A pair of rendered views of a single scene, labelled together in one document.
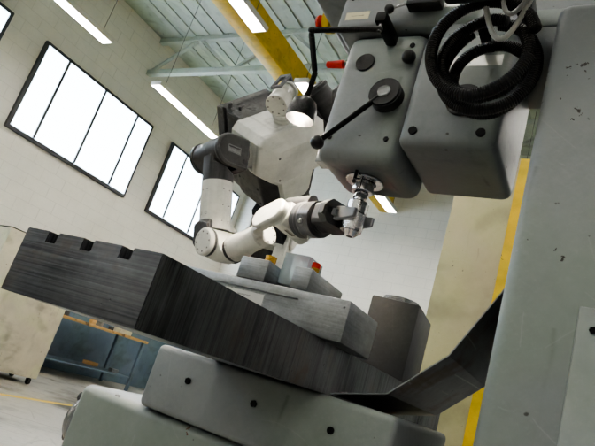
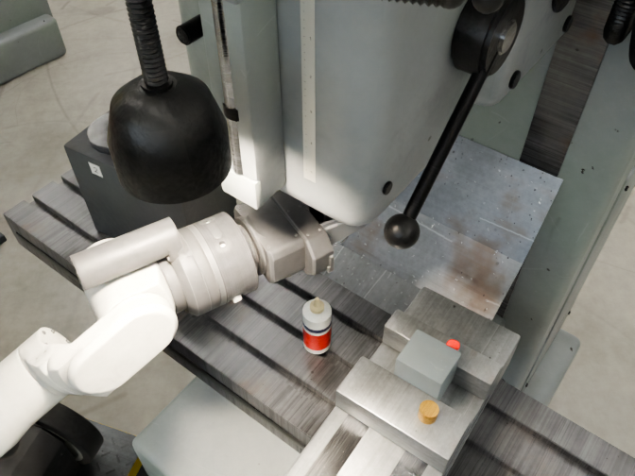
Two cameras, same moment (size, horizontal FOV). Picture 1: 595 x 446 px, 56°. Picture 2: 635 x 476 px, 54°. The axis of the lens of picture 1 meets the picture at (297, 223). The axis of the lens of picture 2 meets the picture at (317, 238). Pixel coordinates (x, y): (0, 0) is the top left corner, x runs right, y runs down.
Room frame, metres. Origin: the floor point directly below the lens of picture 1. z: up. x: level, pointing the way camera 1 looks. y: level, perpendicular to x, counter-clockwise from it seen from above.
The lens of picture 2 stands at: (1.13, 0.36, 1.71)
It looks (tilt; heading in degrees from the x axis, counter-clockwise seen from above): 48 degrees down; 275
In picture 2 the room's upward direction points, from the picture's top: straight up
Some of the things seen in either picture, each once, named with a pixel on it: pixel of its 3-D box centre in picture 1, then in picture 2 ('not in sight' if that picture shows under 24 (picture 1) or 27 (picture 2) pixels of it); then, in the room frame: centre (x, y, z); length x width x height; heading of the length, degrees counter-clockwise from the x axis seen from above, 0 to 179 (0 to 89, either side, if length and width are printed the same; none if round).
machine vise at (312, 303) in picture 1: (277, 300); (408, 409); (1.04, -0.01, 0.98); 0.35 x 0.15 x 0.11; 60
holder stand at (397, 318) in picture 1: (395, 342); (157, 188); (1.44, -0.33, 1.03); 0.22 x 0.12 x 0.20; 155
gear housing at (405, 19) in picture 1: (421, 42); not in sight; (1.13, -0.15, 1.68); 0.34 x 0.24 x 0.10; 58
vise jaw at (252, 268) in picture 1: (271, 280); (401, 412); (1.05, 0.01, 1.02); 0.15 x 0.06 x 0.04; 150
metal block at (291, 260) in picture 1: (300, 274); (425, 368); (1.03, -0.03, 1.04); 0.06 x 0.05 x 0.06; 150
